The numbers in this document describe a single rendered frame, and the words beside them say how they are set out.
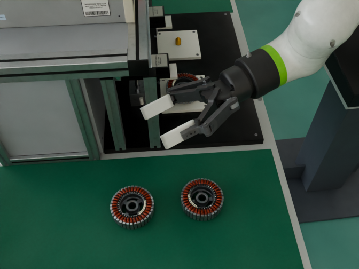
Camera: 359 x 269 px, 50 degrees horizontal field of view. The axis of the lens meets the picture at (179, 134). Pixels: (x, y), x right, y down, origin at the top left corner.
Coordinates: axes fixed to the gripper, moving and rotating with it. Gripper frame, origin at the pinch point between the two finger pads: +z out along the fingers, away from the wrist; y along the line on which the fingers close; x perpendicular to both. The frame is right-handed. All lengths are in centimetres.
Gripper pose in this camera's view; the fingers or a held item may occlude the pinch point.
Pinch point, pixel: (156, 125)
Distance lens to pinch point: 78.2
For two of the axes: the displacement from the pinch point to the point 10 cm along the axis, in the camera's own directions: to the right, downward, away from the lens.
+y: -3.6, -4.3, 8.3
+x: -3.2, -7.8, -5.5
